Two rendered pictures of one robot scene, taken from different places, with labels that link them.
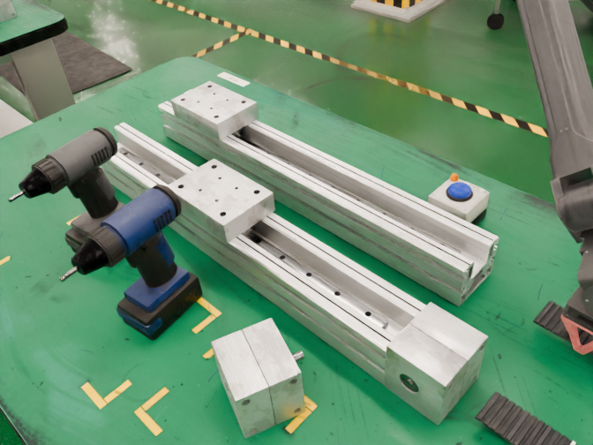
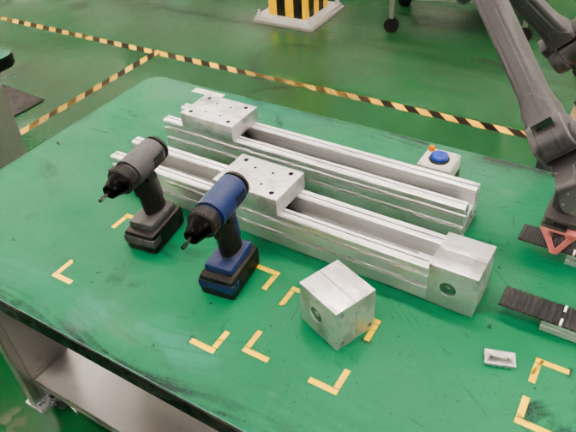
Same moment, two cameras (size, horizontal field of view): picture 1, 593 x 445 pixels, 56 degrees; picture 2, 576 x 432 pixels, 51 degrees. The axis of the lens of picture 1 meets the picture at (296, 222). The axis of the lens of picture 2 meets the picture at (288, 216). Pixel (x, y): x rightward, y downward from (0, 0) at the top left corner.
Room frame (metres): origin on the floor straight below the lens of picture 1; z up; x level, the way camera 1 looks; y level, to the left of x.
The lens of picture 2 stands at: (-0.25, 0.31, 1.63)
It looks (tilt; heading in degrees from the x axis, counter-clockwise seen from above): 39 degrees down; 347
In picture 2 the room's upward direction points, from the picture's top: 4 degrees counter-clockwise
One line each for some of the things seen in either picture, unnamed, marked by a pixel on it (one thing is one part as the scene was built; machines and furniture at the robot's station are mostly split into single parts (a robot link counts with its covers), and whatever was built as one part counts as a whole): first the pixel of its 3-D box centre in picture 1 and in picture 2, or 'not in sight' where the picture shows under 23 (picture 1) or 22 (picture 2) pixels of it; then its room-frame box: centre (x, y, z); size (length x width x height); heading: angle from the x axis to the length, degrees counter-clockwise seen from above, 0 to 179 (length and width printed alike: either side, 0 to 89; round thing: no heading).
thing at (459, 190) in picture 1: (459, 192); (439, 158); (0.77, -0.30, 0.84); 0.04 x 0.04 x 0.02
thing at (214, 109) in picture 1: (215, 114); (219, 121); (1.08, 0.15, 0.87); 0.16 x 0.11 x 0.07; 42
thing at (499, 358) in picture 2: not in sight; (500, 358); (0.27, -0.16, 0.78); 0.05 x 0.03 x 0.01; 60
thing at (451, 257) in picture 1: (298, 176); (306, 163); (0.89, -0.01, 0.82); 0.80 x 0.10 x 0.09; 42
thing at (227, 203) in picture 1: (221, 204); (260, 189); (0.77, 0.13, 0.87); 0.16 x 0.11 x 0.07; 42
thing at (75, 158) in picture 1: (78, 205); (139, 203); (0.78, 0.38, 0.89); 0.20 x 0.08 x 0.22; 141
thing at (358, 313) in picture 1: (225, 224); (261, 207); (0.77, 0.13, 0.82); 0.80 x 0.10 x 0.09; 42
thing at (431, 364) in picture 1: (439, 357); (462, 269); (0.44, -0.18, 0.83); 0.12 x 0.09 x 0.10; 132
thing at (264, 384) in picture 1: (266, 373); (342, 301); (0.44, 0.06, 0.83); 0.11 x 0.10 x 0.10; 111
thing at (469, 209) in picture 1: (454, 207); (436, 171); (0.76, -0.29, 0.81); 0.10 x 0.08 x 0.06; 132
